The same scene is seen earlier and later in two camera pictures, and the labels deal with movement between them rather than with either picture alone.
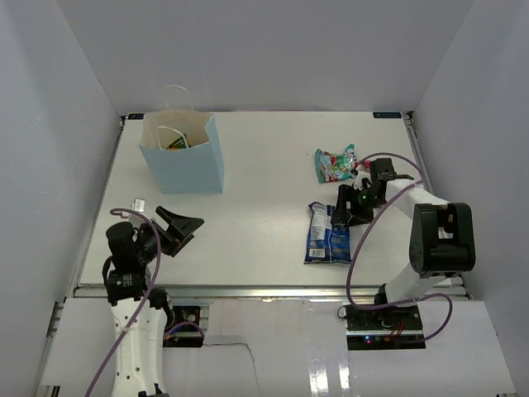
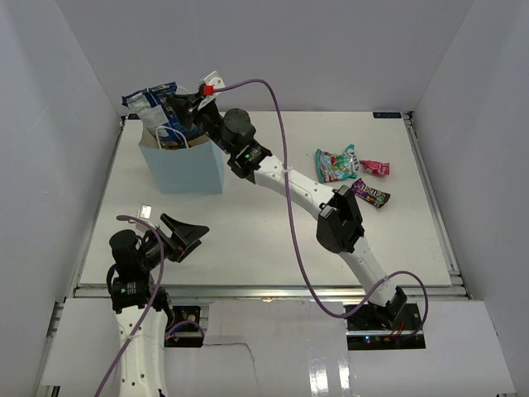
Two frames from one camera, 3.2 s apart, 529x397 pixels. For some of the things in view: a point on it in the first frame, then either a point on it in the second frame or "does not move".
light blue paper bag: (183, 146) does not move
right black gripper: (348, 193) -> (186, 106)
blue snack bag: (326, 242) -> (152, 103)
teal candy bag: (334, 167) does not move
